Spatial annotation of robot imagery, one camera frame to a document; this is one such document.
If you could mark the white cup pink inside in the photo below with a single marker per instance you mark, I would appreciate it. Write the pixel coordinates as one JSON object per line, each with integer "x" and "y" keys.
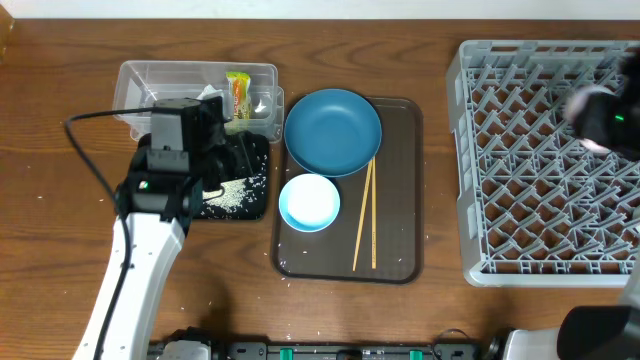
{"x": 589, "y": 111}

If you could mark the orange green snack wrapper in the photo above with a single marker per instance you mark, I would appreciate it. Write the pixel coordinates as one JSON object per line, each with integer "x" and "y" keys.
{"x": 239, "y": 83}

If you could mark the right wooden chopstick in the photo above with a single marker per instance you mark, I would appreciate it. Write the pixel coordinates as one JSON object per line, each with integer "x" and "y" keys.
{"x": 373, "y": 214}

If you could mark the grey dishwasher rack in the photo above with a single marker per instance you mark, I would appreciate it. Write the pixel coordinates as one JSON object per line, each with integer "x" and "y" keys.
{"x": 535, "y": 208}

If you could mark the brown serving tray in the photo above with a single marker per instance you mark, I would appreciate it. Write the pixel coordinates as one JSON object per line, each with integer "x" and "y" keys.
{"x": 342, "y": 251}

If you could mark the black rectangular tray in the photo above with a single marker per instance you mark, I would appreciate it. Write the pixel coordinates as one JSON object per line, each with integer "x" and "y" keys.
{"x": 254, "y": 149}

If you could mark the wooden chopstick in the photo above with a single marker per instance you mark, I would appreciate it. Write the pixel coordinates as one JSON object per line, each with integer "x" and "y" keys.
{"x": 373, "y": 214}
{"x": 364, "y": 202}

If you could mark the white tissue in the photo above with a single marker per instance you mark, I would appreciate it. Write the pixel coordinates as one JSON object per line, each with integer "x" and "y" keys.
{"x": 209, "y": 92}

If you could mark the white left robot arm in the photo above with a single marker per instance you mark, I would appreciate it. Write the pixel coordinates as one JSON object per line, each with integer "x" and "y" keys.
{"x": 153, "y": 215}

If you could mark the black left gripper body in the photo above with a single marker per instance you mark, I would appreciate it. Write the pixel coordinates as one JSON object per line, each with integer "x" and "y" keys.
{"x": 214, "y": 162}

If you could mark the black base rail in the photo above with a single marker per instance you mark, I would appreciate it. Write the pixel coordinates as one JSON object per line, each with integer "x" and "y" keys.
{"x": 194, "y": 343}

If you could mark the clear plastic waste bin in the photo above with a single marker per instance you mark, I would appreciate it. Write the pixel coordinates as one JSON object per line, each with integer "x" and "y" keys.
{"x": 142, "y": 82}

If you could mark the small light blue bowl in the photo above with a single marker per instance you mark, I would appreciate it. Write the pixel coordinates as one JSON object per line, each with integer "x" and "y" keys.
{"x": 309, "y": 203}

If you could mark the left wooden chopstick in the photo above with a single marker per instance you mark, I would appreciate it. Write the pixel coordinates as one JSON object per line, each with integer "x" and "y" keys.
{"x": 364, "y": 202}

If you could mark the pile of rice grains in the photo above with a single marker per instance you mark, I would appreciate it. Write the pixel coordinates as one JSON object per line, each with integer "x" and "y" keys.
{"x": 242, "y": 199}

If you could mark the large blue plate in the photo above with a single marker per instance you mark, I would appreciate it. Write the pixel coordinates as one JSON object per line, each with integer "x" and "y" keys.
{"x": 333, "y": 132}

